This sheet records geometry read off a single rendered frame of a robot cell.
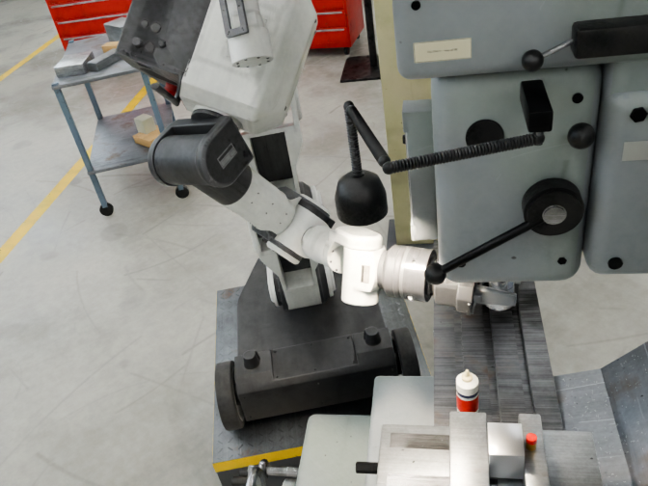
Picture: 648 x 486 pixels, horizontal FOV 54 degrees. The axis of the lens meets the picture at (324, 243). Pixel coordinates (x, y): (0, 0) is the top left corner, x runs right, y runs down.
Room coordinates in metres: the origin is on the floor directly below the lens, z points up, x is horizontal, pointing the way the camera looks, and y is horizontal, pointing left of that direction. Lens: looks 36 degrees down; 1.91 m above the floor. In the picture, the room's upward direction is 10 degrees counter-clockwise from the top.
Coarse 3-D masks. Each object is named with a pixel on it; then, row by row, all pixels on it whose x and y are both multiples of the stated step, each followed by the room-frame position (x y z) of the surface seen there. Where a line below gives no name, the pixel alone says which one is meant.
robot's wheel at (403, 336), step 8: (400, 328) 1.36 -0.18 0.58; (392, 336) 1.35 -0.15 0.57; (400, 336) 1.31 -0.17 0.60; (408, 336) 1.31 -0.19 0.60; (392, 344) 1.37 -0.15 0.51; (400, 344) 1.28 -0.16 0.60; (408, 344) 1.28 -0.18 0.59; (400, 352) 1.26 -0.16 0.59; (408, 352) 1.25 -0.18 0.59; (416, 352) 1.25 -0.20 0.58; (400, 360) 1.25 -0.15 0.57; (408, 360) 1.24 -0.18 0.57; (416, 360) 1.24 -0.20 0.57; (408, 368) 1.22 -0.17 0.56; (416, 368) 1.22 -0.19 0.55
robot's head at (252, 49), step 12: (228, 0) 1.02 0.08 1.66; (252, 0) 1.02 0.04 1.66; (252, 12) 1.00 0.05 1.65; (252, 24) 0.99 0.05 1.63; (264, 24) 1.06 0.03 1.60; (240, 36) 0.98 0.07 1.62; (252, 36) 0.97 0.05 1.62; (264, 36) 0.98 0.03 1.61; (240, 48) 0.97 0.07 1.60; (252, 48) 0.96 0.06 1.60; (264, 48) 0.97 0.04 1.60; (240, 60) 0.96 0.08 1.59; (252, 60) 0.97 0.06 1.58; (264, 60) 0.99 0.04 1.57
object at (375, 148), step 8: (352, 112) 0.71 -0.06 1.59; (352, 120) 0.70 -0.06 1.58; (360, 120) 0.68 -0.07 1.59; (360, 128) 0.67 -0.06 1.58; (368, 128) 0.66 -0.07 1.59; (368, 136) 0.64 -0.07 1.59; (368, 144) 0.63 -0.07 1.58; (376, 144) 0.62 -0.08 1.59; (376, 152) 0.60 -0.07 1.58; (384, 152) 0.60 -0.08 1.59; (376, 160) 0.60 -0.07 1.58; (384, 160) 0.58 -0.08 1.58
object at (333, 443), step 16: (320, 416) 0.98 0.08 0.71; (336, 416) 0.98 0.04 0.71; (352, 416) 0.97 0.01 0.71; (368, 416) 0.96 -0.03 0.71; (320, 432) 0.94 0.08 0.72; (336, 432) 0.93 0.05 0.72; (352, 432) 0.92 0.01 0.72; (368, 432) 0.91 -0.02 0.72; (304, 448) 0.90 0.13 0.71; (320, 448) 0.89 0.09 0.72; (336, 448) 0.88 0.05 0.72; (352, 448) 0.88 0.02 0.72; (304, 464) 0.86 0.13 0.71; (320, 464) 0.85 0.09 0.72; (336, 464) 0.85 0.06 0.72; (352, 464) 0.84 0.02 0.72; (304, 480) 0.82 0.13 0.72; (320, 480) 0.81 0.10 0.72; (336, 480) 0.81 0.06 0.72; (352, 480) 0.80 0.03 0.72
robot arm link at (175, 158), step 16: (160, 144) 1.05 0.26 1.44; (176, 144) 1.02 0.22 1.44; (192, 144) 0.99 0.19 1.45; (160, 160) 1.02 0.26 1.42; (176, 160) 1.00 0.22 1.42; (192, 160) 0.97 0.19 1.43; (160, 176) 1.03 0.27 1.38; (176, 176) 1.00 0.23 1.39; (192, 176) 0.97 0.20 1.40; (240, 176) 1.01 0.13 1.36; (208, 192) 1.00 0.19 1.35; (224, 192) 1.00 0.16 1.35; (240, 192) 1.01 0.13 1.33
